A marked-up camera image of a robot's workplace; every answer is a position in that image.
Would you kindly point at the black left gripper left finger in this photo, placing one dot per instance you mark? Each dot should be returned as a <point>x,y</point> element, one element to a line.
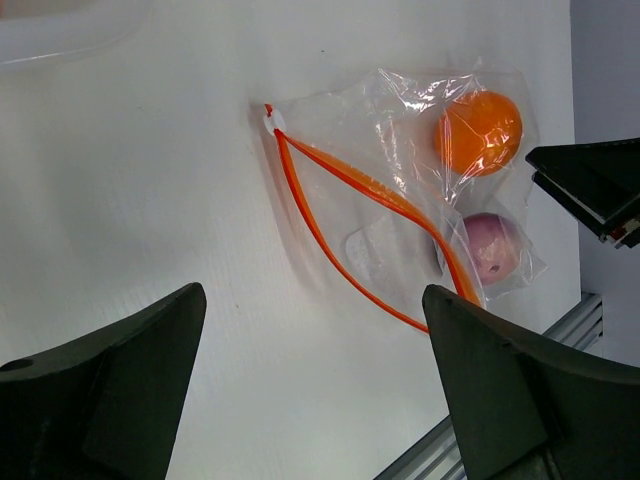
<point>108,404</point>

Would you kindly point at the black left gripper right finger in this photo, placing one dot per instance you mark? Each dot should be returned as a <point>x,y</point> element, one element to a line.
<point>598,406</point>

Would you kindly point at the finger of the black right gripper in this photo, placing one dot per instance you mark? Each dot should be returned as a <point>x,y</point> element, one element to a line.
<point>603,173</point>
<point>607,212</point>

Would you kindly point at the clear zip top bag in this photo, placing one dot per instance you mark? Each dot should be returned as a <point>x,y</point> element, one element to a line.
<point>367,196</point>

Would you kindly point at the fake purple onion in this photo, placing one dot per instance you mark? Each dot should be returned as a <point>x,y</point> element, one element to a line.
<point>495,244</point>

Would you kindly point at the fake orange fruit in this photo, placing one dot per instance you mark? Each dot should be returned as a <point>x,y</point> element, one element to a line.
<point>478,134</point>

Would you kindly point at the white plastic perforated basket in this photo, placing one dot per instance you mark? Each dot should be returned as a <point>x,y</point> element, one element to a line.
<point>35,33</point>

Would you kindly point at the aluminium mounting rail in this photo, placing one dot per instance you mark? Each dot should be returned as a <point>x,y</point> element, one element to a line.
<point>499,406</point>

